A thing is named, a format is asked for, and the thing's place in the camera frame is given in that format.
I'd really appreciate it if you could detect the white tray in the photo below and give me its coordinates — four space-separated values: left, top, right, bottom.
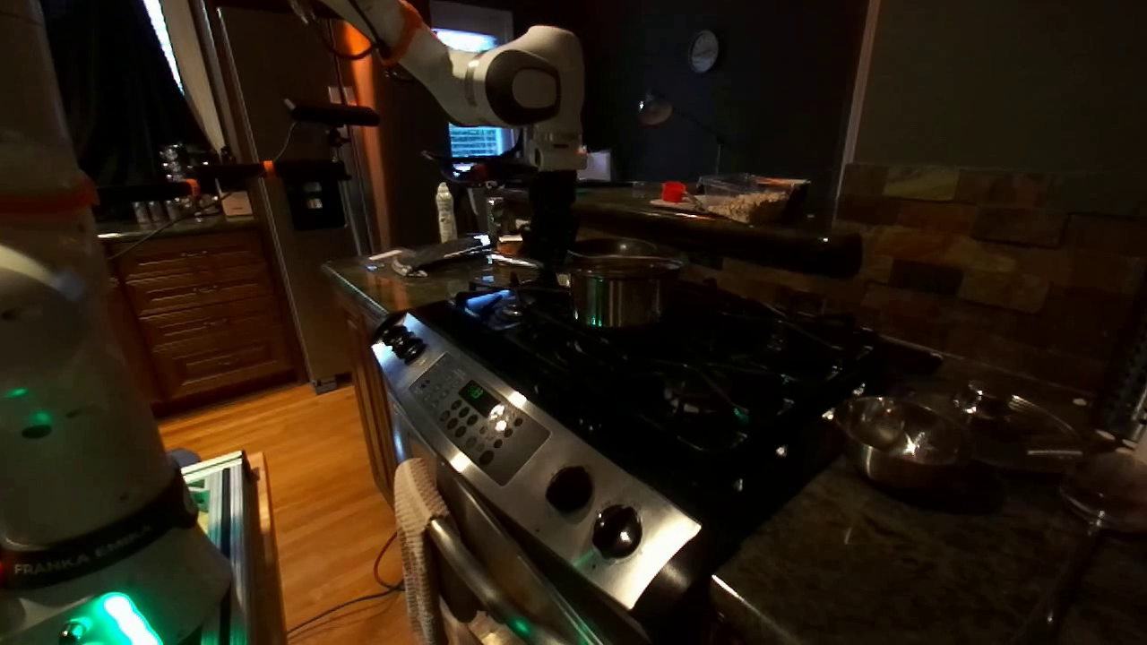
650 190 750 221

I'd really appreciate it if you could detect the dark metal ladle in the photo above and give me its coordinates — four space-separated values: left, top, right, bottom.
1043 443 1147 639

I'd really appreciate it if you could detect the round hanging lamp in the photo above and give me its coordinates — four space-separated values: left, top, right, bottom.
630 91 683 132

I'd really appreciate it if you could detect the orange arm strap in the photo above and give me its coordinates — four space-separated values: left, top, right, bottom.
376 0 431 65
0 179 102 231

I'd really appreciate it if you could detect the white countertop appliance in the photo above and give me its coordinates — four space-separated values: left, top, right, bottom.
579 146 618 185

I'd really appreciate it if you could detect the round wall clock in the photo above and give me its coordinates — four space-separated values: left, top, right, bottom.
685 30 726 80

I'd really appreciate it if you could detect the black camera on stand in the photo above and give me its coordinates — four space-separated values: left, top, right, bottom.
176 98 386 201

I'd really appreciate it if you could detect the white dish towel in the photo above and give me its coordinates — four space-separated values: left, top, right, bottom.
391 454 456 639

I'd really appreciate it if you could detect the white door frame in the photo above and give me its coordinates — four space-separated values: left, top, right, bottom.
140 0 237 158

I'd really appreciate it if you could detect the stainless steel gas stove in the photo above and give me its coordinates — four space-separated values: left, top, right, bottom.
370 254 947 645

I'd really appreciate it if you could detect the shiny steel pan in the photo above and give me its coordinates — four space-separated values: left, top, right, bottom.
828 390 979 496

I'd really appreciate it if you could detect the black frying pan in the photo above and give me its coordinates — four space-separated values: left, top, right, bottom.
570 232 696 264

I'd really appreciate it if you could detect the flat metal tray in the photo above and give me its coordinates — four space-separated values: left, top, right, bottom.
361 237 494 282

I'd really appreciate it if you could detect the glass pan lid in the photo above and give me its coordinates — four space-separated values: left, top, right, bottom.
949 378 1090 476

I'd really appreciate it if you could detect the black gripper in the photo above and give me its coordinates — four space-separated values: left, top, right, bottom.
526 164 585 282

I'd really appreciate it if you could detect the wooden kitchen cabinet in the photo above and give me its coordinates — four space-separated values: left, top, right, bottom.
102 220 309 408

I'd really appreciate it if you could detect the bright window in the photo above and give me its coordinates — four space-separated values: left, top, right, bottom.
426 3 524 164

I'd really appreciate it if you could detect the white bottle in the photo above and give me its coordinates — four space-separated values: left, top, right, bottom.
431 179 464 246

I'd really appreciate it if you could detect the container of cereal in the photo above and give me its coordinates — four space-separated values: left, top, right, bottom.
714 175 816 231

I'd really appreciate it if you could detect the robot mounting table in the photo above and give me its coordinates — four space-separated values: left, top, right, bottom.
176 449 292 645

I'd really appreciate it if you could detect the stainless steel pot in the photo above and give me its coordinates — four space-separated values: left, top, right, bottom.
561 246 691 335

